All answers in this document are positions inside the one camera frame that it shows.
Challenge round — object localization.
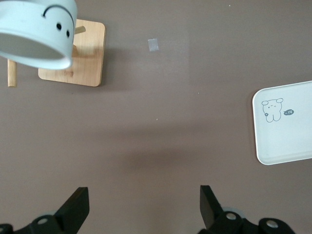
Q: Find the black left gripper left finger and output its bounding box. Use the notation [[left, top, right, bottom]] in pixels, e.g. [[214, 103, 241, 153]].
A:
[[0, 187, 90, 234]]

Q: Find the beige plastic tray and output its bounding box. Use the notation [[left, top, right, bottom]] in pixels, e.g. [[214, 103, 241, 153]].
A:
[[252, 80, 312, 166]]

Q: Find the wooden mug rack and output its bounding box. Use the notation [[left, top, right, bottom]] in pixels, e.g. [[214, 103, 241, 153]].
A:
[[7, 19, 107, 88]]

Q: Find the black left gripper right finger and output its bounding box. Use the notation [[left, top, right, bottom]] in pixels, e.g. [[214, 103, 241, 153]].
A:
[[196, 185, 294, 234]]

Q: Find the small grey tape piece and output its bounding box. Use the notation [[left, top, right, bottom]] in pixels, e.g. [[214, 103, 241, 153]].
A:
[[147, 38, 160, 53]]

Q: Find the white mug black handle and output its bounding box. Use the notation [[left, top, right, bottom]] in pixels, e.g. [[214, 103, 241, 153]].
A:
[[0, 0, 78, 71]]

